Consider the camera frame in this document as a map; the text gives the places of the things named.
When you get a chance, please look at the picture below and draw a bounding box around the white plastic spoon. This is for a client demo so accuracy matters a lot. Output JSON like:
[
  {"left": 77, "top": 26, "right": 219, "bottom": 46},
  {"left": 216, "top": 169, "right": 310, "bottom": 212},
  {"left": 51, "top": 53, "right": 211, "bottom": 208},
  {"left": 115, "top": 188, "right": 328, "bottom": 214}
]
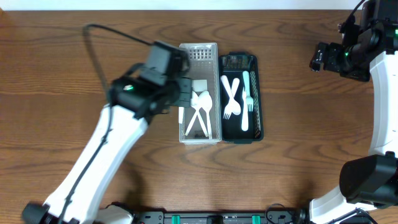
[
  {"left": 202, "top": 91, "right": 213, "bottom": 139},
  {"left": 185, "top": 91, "right": 208, "bottom": 137},
  {"left": 220, "top": 75, "right": 242, "bottom": 116},
  {"left": 186, "top": 91, "right": 208, "bottom": 137},
  {"left": 178, "top": 107, "right": 185, "bottom": 124}
]

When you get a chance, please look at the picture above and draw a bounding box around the white plastic fork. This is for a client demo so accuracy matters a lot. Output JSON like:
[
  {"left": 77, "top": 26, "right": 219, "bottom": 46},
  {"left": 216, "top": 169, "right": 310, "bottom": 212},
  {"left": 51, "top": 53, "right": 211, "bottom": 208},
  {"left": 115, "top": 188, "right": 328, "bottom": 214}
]
[
  {"left": 243, "top": 71, "right": 254, "bottom": 112},
  {"left": 223, "top": 77, "right": 241, "bottom": 121},
  {"left": 241, "top": 88, "right": 249, "bottom": 131}
]

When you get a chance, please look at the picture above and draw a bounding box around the black plastic basket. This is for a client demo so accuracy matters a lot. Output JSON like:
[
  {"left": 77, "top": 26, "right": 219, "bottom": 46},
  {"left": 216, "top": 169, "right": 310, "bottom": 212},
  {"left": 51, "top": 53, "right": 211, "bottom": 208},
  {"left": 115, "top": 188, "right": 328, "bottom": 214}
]
[{"left": 218, "top": 52, "right": 264, "bottom": 144}]

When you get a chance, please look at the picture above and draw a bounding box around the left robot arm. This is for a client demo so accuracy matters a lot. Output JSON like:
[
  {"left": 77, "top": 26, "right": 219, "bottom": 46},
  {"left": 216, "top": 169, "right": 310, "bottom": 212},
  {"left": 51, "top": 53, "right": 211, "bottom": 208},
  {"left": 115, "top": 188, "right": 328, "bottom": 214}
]
[{"left": 22, "top": 41, "right": 192, "bottom": 223}]

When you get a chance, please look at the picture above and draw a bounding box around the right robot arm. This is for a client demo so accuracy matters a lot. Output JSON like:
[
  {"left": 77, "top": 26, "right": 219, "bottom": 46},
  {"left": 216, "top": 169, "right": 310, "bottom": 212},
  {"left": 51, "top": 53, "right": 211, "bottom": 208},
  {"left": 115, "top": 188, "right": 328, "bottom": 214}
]
[{"left": 296, "top": 0, "right": 397, "bottom": 223}]

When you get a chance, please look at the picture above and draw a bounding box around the white label sticker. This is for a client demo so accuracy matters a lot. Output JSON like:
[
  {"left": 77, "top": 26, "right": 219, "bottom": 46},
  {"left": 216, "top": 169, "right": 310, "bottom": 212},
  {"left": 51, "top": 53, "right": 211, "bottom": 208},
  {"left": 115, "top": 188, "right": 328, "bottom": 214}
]
[{"left": 192, "top": 80, "right": 208, "bottom": 93}]

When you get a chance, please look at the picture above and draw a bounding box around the clear plastic basket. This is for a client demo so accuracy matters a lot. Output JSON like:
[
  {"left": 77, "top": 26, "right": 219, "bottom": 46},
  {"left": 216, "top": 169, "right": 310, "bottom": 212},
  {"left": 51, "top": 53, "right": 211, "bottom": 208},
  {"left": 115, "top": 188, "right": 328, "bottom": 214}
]
[{"left": 179, "top": 42, "right": 221, "bottom": 144}]

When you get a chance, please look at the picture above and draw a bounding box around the left black cable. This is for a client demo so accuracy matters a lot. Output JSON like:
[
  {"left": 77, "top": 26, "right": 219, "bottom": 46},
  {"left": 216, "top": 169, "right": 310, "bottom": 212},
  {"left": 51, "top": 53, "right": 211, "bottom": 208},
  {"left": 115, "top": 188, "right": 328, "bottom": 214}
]
[{"left": 55, "top": 23, "right": 153, "bottom": 224}]

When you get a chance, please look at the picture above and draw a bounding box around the black mounting rail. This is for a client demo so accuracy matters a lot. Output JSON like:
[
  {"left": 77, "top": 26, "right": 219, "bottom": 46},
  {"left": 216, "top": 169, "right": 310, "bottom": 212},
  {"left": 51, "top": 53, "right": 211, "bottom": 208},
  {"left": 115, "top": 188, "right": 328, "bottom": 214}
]
[{"left": 105, "top": 202, "right": 312, "bottom": 224}]

